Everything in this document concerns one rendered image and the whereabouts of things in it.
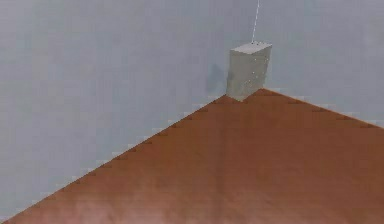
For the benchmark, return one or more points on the grey box-shaped bin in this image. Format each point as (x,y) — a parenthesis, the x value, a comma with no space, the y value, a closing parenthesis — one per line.
(247,71)

